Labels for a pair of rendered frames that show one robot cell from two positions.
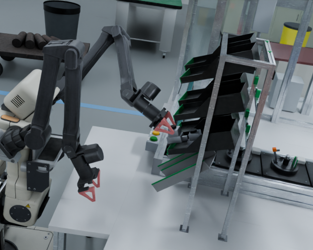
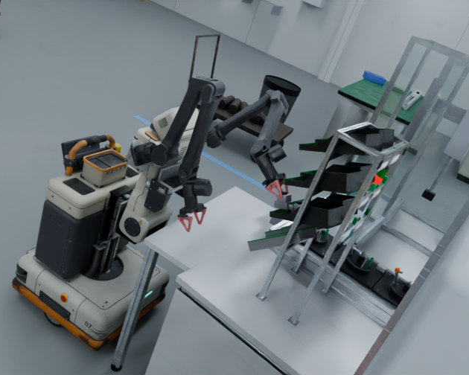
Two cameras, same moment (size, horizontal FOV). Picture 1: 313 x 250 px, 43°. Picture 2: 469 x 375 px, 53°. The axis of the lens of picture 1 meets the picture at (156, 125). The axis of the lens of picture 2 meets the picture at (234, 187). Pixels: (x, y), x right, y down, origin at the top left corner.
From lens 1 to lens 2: 0.58 m
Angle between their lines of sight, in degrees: 18
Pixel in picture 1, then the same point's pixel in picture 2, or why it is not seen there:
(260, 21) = (455, 145)
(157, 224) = (237, 282)
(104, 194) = (208, 239)
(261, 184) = (365, 297)
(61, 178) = not seen: hidden behind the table
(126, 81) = (261, 138)
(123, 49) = (275, 112)
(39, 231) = not seen: hidden behind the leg
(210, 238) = (281, 316)
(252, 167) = (365, 278)
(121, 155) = (246, 218)
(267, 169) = (380, 286)
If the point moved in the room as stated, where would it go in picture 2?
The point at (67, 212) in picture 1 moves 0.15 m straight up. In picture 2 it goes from (166, 236) to (175, 210)
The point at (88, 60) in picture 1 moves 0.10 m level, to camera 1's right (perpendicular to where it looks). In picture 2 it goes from (242, 114) to (258, 123)
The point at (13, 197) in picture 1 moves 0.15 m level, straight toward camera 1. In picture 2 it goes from (131, 209) to (121, 224)
